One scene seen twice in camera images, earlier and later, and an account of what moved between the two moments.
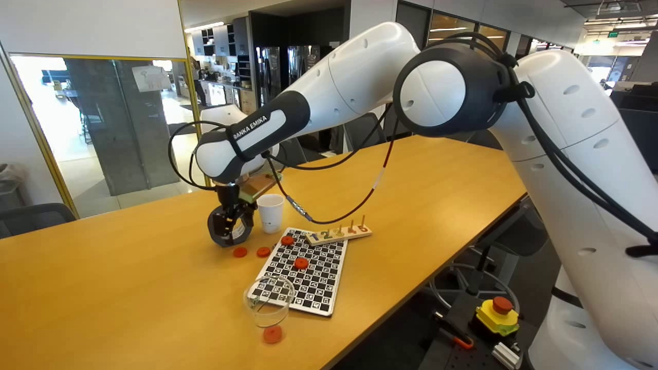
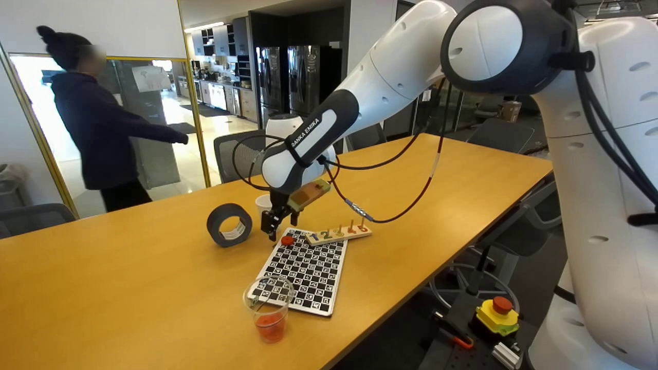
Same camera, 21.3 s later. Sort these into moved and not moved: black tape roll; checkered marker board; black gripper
Moved: black gripper
Not moved: black tape roll; checkered marker board
